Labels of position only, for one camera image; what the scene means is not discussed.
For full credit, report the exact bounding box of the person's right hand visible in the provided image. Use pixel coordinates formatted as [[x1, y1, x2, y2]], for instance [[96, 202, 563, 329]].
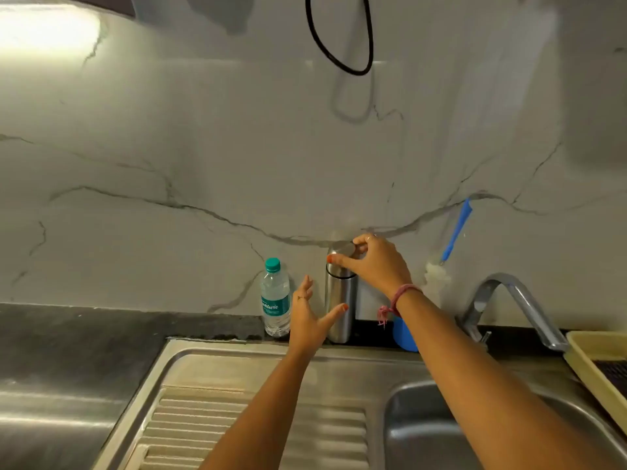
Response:
[[327, 233, 414, 302]]

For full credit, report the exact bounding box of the person's left hand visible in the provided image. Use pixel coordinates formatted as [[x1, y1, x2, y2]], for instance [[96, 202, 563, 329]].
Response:
[[289, 274, 349, 358]]

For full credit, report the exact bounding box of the steel cup cap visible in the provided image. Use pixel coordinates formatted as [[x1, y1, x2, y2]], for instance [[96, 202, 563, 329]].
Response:
[[327, 242, 359, 279]]

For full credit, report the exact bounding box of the stainless steel flask body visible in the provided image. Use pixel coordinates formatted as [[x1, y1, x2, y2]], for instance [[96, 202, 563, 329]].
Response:
[[324, 274, 359, 345]]

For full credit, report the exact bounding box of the blue white bottle brush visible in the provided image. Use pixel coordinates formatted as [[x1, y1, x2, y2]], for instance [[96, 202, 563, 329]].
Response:
[[422, 198, 474, 309]]

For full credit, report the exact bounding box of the person's right forearm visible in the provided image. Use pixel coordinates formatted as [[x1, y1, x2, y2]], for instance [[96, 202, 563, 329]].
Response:
[[394, 288, 627, 470]]

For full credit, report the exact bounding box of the person's left forearm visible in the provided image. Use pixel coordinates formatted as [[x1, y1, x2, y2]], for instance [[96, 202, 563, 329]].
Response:
[[198, 345, 322, 470]]

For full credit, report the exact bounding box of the clear plastic water bottle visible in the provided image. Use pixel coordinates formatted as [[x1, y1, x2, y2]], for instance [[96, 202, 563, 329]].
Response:
[[260, 257, 292, 338]]

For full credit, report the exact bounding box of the stainless steel sink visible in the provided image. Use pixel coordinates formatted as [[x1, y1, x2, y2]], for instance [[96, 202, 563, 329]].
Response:
[[90, 337, 627, 470]]

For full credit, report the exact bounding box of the blue plastic brush holder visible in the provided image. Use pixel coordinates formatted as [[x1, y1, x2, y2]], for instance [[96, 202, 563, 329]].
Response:
[[391, 315, 420, 353]]

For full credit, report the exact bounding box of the chrome faucet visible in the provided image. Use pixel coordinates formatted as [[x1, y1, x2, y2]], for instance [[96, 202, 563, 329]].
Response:
[[455, 272, 571, 353]]

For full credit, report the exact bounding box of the yellow plastic basket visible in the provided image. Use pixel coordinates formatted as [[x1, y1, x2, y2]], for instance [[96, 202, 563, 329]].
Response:
[[563, 330, 627, 436]]

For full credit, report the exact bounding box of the dark checked cloth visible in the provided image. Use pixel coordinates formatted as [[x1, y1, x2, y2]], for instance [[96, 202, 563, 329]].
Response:
[[591, 359, 627, 402]]

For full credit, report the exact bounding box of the pink thread bracelet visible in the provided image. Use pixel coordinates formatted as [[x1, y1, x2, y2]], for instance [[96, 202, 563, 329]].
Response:
[[376, 283, 423, 328]]

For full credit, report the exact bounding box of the black cable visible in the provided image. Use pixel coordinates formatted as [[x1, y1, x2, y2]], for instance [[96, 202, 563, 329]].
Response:
[[304, 0, 375, 77]]

